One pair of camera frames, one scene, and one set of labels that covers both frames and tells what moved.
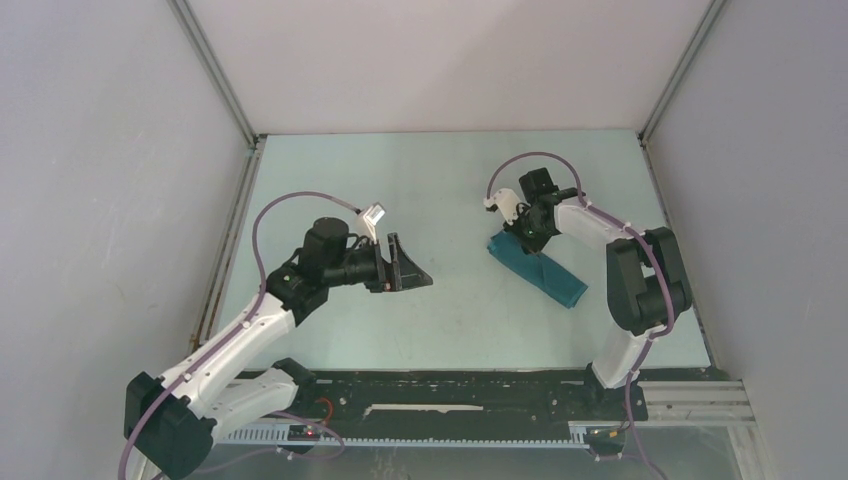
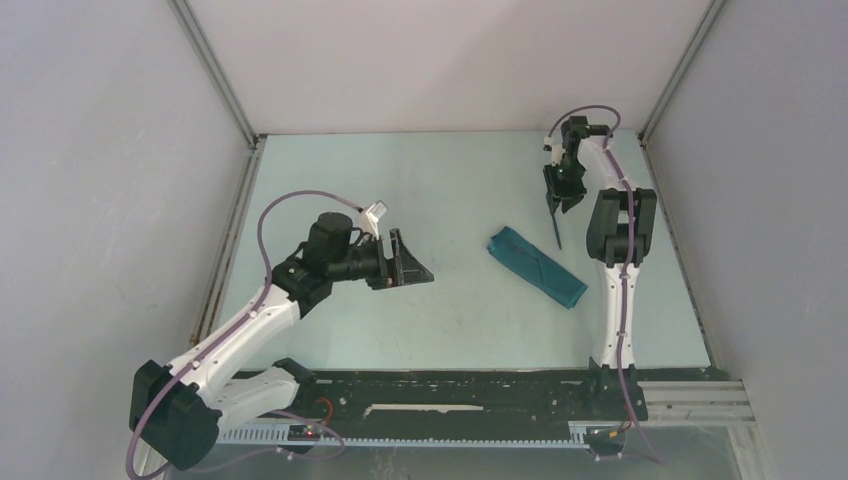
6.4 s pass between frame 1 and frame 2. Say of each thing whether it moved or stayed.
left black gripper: stayed
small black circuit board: stayed
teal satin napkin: stayed
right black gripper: moved
